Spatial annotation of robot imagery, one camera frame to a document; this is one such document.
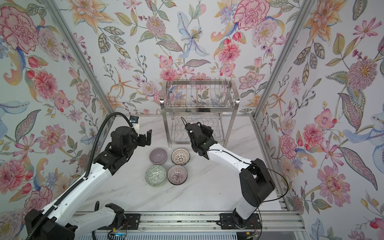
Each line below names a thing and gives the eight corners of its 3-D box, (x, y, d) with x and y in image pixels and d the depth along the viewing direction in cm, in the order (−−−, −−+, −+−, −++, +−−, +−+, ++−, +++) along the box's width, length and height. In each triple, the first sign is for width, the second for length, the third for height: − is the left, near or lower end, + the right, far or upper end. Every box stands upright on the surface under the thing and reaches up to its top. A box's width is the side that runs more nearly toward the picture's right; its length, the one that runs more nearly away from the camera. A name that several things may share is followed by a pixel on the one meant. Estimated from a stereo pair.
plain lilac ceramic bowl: (149, 167, 95) (147, 163, 90) (152, 152, 102) (150, 147, 98) (166, 167, 95) (165, 163, 91) (168, 152, 102) (167, 147, 98)
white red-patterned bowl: (171, 165, 94) (170, 161, 90) (172, 152, 100) (171, 148, 96) (190, 165, 94) (190, 161, 90) (190, 152, 100) (190, 148, 96)
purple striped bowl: (167, 186, 86) (166, 183, 82) (169, 168, 93) (168, 164, 89) (187, 186, 86) (187, 183, 82) (187, 168, 93) (187, 164, 89)
